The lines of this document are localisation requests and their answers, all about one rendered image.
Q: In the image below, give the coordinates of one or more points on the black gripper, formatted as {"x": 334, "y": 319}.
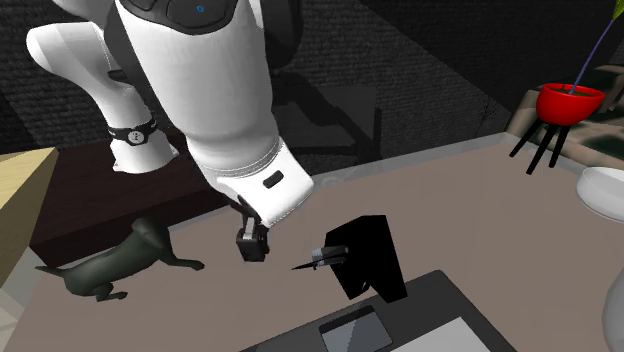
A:
{"x": 253, "y": 248}

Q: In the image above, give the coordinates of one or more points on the dark grey laptop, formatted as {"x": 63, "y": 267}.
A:
{"x": 434, "y": 302}

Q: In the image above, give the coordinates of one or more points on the light wooden cabinet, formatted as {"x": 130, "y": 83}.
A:
{"x": 22, "y": 195}

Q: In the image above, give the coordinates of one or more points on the red plant pot black legs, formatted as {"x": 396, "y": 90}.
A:
{"x": 568, "y": 106}

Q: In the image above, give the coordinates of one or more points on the pale grey rounded vase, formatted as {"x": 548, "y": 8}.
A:
{"x": 616, "y": 317}

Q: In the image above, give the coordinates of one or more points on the dark grey dog figure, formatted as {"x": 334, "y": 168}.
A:
{"x": 105, "y": 270}

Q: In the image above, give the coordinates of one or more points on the dark maroon robot stand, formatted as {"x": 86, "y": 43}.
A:
{"x": 97, "y": 200}

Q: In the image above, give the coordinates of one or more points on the black knife block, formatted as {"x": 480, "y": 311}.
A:
{"x": 370, "y": 258}

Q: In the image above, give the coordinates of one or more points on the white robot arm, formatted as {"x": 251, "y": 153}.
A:
{"x": 204, "y": 97}

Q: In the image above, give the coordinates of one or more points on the black chair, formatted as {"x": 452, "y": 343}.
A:
{"x": 336, "y": 122}

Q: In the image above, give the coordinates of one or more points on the white bowl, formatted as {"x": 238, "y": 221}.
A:
{"x": 604, "y": 190}

